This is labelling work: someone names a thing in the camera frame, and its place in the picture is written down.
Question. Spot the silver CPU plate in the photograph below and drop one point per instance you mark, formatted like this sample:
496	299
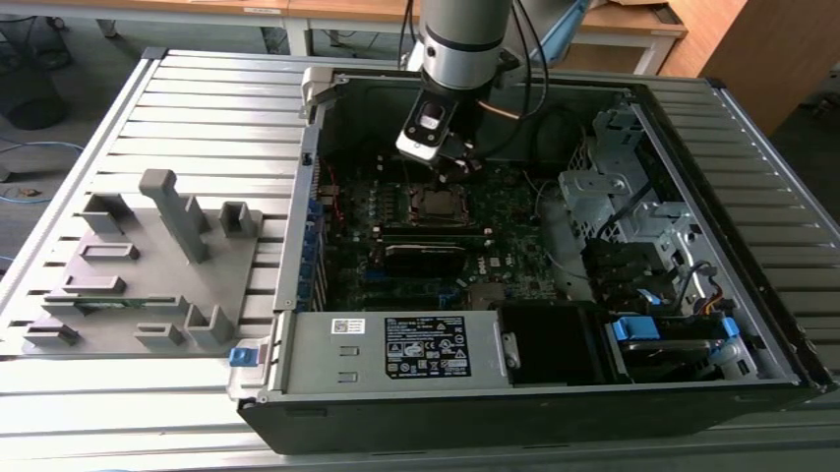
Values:
441	206

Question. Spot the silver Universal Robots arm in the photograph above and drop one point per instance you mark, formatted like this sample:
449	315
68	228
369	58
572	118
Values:
462	39

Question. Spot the CPU socket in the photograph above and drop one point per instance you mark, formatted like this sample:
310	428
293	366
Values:
420	222

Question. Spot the black RAM slot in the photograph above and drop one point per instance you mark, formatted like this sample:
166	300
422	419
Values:
433	241

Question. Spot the silver metal drive cage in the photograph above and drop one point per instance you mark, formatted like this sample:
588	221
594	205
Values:
590	196

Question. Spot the green motherboard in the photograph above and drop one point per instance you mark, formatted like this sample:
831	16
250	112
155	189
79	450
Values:
518	246

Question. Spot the black graphics card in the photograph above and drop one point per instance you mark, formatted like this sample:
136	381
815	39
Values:
424	260

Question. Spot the wooden desk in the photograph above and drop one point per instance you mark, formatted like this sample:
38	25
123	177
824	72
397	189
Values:
131	4
631	24

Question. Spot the brown chipset heatsink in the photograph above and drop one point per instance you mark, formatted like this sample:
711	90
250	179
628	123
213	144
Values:
486	295

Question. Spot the black power connector bundle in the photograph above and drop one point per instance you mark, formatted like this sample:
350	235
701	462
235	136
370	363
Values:
624	265

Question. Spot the hard disk in blue carrier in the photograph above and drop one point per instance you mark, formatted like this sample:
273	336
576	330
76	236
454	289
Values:
633	328

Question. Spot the wooden cabinet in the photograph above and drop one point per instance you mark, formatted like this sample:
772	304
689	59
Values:
775	49

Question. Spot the silver power supply unit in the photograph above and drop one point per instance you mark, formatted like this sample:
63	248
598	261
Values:
315	359

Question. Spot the grey parts rack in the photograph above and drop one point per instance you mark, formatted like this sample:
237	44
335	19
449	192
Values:
164	295

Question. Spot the blue case latch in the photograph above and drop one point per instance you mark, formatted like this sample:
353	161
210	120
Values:
243	357

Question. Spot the black open PC case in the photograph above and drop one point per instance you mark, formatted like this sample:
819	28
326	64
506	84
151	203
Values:
460	428

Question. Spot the green RAM stick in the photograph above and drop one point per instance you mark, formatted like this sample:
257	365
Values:
111	304

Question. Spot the black round bin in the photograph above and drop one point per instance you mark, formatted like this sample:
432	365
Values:
32	108

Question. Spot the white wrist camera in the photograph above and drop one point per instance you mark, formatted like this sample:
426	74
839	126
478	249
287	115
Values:
424	133

